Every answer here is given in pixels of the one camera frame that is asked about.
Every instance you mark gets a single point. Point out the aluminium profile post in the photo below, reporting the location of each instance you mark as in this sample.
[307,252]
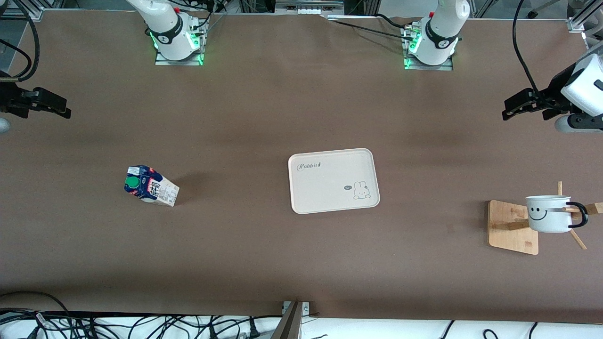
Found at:
[289,325]

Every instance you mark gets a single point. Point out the small metal bracket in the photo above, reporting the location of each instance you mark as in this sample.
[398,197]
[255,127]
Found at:
[306,308]

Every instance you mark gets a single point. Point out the grey power strip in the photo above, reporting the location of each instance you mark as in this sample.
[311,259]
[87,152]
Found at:
[306,8]

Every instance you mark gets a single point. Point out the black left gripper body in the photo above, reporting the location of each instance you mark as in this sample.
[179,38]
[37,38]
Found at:
[552,93]

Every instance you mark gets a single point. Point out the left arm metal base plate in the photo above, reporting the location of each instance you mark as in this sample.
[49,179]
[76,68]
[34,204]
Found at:
[447,67]

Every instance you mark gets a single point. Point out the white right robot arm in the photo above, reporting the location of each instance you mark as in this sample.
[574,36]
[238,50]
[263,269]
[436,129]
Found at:
[167,28]

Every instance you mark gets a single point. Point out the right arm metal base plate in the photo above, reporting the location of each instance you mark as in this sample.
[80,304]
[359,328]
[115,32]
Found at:
[162,61]

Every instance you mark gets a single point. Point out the blue white milk carton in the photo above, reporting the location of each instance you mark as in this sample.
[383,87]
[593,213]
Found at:
[150,186]

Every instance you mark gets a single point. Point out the white smiley face cup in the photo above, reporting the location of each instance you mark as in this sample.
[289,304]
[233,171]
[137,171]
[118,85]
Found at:
[549,219]

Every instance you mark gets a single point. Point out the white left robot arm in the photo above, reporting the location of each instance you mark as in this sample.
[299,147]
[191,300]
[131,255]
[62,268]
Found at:
[438,28]

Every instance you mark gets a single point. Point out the wooden cup stand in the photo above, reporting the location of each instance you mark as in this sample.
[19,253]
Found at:
[511,235]

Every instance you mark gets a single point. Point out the beige rabbit print tray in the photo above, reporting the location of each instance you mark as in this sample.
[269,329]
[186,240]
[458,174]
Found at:
[334,181]

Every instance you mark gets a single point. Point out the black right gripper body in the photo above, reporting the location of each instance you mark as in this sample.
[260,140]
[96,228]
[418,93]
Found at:
[6,100]

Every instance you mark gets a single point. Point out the aluminium frame with white bracket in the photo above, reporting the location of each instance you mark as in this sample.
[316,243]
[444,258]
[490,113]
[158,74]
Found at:
[577,21]

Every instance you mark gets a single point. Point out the aluminium frame corner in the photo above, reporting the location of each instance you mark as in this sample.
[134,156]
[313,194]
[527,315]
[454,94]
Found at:
[28,12]

